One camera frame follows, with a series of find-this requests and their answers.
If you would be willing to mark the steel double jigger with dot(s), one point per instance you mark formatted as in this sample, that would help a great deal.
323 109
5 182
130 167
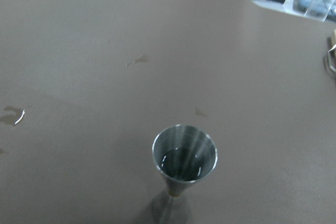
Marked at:
183 155

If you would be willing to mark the bamboo cutting board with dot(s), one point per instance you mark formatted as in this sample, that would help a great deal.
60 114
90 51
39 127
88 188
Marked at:
329 57

